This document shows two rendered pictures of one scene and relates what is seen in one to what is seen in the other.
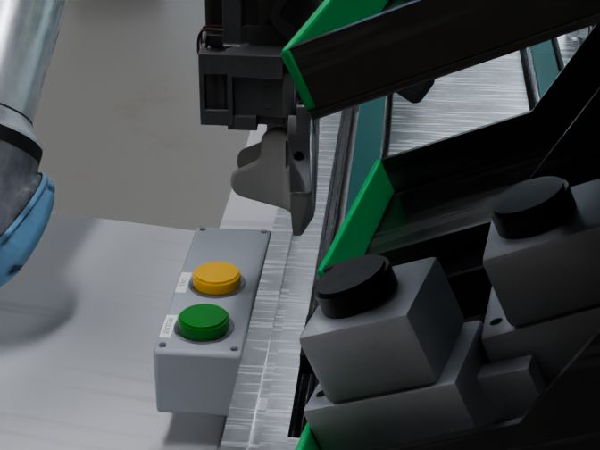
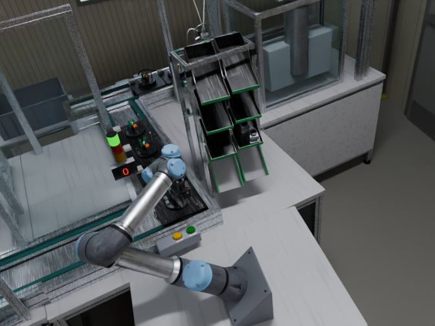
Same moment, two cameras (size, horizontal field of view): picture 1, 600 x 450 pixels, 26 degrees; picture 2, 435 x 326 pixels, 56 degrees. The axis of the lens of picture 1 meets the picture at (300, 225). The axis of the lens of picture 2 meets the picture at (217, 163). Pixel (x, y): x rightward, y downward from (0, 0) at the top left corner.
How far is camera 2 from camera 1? 208 cm
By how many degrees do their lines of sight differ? 90
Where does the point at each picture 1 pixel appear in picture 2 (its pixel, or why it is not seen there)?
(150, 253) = (144, 287)
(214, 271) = (177, 235)
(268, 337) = (188, 222)
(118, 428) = (200, 253)
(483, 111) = (65, 253)
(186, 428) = (195, 246)
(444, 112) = (68, 259)
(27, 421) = not seen: hidden behind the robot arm
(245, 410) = (206, 215)
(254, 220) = (120, 279)
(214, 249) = (166, 243)
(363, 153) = not seen: hidden behind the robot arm
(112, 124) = not seen: outside the picture
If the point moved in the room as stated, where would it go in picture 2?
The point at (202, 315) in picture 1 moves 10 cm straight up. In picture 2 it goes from (190, 228) to (186, 215)
